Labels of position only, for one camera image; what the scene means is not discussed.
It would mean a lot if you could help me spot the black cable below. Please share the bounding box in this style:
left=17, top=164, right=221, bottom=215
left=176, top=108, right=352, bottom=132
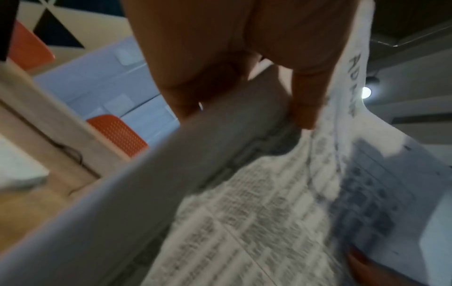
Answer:
left=48, top=139, right=102, bottom=196

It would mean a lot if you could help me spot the orange plastic chair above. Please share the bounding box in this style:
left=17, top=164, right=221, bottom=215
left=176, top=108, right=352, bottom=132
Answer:
left=7, top=21, right=56, bottom=72
left=86, top=114, right=150, bottom=159

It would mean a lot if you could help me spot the person's right hand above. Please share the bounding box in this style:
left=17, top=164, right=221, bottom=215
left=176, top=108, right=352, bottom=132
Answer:
left=346, top=245, right=398, bottom=286

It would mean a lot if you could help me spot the white partition panel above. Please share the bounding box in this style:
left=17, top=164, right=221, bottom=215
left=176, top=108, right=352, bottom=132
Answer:
left=33, top=34, right=181, bottom=147

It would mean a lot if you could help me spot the round ceiling lamp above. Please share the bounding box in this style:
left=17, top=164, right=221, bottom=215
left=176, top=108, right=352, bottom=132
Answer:
left=360, top=76, right=380, bottom=99

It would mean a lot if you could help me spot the light wooden desk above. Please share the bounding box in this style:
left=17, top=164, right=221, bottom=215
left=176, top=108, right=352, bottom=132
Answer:
left=0, top=59, right=133, bottom=252

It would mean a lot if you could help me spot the white flat pad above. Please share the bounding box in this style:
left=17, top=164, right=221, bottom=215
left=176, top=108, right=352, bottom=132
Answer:
left=0, top=133, right=50, bottom=191

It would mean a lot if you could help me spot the printed newspaper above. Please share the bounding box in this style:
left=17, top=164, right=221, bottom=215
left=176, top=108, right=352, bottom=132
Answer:
left=0, top=0, right=452, bottom=286

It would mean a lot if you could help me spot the person's left hand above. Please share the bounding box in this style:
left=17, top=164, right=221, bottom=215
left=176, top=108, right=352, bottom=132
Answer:
left=121, top=0, right=362, bottom=131

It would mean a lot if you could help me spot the black monitor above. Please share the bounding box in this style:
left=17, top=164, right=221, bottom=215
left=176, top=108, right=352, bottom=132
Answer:
left=0, top=0, right=20, bottom=62

